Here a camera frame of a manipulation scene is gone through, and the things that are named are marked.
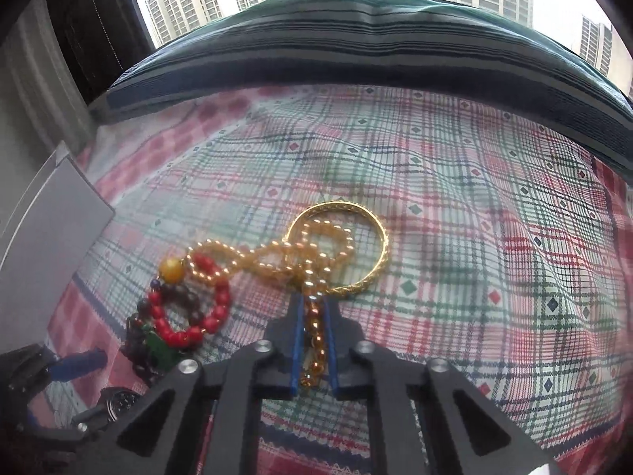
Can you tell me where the plaid patchwork quilt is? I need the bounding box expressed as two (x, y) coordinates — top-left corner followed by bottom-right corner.
(44, 84), (633, 475)

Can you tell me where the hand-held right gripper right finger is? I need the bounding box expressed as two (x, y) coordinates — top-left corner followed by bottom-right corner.
(324, 297), (562, 475)

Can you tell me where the gold bangle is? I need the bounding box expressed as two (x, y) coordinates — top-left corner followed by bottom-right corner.
(286, 199), (390, 298)

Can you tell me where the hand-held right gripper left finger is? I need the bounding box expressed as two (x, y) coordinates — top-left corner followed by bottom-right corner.
(69, 292), (305, 475)

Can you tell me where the narrow apartment building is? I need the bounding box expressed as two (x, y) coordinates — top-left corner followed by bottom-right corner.
(578, 15), (633, 95)

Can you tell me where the wide apartment building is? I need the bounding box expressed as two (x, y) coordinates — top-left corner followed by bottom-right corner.
(143, 0), (226, 48)

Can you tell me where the dark green striped cushion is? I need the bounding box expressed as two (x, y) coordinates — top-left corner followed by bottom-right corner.
(89, 0), (633, 184)

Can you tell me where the white curtain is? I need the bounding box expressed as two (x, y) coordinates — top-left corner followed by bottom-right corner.
(0, 7), (92, 156)

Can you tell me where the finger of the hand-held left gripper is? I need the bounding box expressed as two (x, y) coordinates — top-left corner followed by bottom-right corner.
(20, 408), (107, 451)
(0, 344), (108, 407)

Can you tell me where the dark purple bead bracelet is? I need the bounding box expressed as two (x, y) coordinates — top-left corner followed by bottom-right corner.
(123, 257), (203, 382)

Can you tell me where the amber bead necklace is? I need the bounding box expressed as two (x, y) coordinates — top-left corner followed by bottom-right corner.
(184, 220), (356, 391)

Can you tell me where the red bead bracelet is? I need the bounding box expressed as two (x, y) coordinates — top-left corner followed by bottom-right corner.
(147, 252), (231, 348)

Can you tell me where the dark window casement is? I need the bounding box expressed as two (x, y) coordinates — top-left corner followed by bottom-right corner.
(40, 0), (156, 107)

